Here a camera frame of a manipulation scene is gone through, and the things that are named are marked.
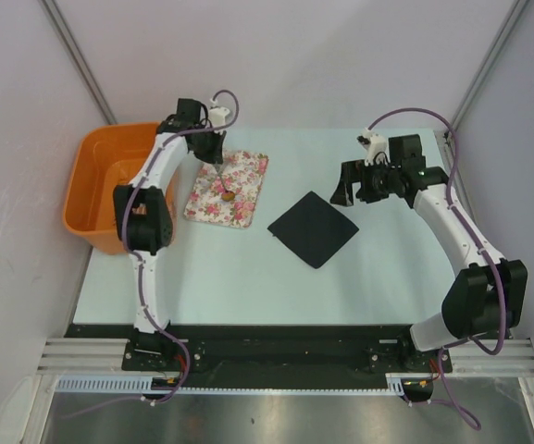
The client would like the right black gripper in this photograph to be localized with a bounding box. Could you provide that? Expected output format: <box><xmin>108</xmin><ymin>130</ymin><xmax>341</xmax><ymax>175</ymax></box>
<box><xmin>329</xmin><ymin>157</ymin><xmax>401</xmax><ymax>207</ymax></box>

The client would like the iridescent gold spoon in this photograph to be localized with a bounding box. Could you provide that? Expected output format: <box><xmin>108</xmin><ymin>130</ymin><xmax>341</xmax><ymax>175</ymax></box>
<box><xmin>217</xmin><ymin>172</ymin><xmax>236</xmax><ymax>203</ymax></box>

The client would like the black paper napkin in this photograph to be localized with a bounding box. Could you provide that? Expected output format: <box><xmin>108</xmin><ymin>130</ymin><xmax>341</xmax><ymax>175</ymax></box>
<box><xmin>267</xmin><ymin>191</ymin><xmax>359</xmax><ymax>269</ymax></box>

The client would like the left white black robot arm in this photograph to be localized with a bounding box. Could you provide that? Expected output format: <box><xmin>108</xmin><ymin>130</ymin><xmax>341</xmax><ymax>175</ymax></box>
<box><xmin>113</xmin><ymin>98</ymin><xmax>233</xmax><ymax>370</ymax></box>

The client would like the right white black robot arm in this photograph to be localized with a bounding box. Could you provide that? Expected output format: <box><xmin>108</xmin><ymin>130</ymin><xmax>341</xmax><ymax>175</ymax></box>
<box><xmin>330</xmin><ymin>129</ymin><xmax>528</xmax><ymax>371</ymax></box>

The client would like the floral patterned tray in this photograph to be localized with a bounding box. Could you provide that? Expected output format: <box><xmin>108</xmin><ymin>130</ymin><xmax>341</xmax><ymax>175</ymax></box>
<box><xmin>183</xmin><ymin>151</ymin><xmax>269</xmax><ymax>228</ymax></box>

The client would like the orange plastic basket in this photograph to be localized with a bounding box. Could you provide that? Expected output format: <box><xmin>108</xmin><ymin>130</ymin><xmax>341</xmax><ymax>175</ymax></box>
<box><xmin>63</xmin><ymin>122</ymin><xmax>158</xmax><ymax>254</ymax></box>

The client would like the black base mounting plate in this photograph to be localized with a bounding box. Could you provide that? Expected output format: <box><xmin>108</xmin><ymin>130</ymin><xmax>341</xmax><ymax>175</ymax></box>
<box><xmin>65</xmin><ymin>323</ymin><xmax>511</xmax><ymax>389</ymax></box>

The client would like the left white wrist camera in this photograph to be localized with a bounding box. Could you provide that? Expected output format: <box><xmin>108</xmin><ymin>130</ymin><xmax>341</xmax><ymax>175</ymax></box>
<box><xmin>208</xmin><ymin>99</ymin><xmax>232</xmax><ymax>128</ymax></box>

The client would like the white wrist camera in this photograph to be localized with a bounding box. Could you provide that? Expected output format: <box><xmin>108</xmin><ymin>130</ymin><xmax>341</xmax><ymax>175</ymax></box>
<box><xmin>208</xmin><ymin>99</ymin><xmax>232</xmax><ymax>128</ymax></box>
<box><xmin>357</xmin><ymin>129</ymin><xmax>388</xmax><ymax>167</ymax></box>

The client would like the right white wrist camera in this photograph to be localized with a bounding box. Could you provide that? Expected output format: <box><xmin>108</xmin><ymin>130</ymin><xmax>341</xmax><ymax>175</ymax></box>
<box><xmin>357</xmin><ymin>129</ymin><xmax>388</xmax><ymax>167</ymax></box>

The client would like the aluminium front rail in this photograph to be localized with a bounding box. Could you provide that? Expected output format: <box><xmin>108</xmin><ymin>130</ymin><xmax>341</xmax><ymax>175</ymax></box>
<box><xmin>34</xmin><ymin>337</ymin><xmax>131</xmax><ymax>376</ymax></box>

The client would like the white slotted cable duct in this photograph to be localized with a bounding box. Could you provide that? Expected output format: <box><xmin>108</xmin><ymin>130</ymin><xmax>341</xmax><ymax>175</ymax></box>
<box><xmin>56</xmin><ymin>375</ymin><xmax>153</xmax><ymax>394</ymax></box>

